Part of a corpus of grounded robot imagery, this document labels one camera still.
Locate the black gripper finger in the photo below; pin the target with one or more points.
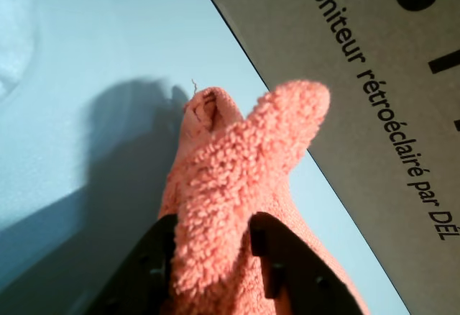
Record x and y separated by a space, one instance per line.
305 286
136 282

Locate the orange terry towel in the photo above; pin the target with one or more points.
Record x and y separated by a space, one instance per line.
223 203

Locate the brown cardboard monitor box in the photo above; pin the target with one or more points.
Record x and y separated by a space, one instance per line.
395 77

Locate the grey table mat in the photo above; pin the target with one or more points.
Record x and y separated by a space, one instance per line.
125 23

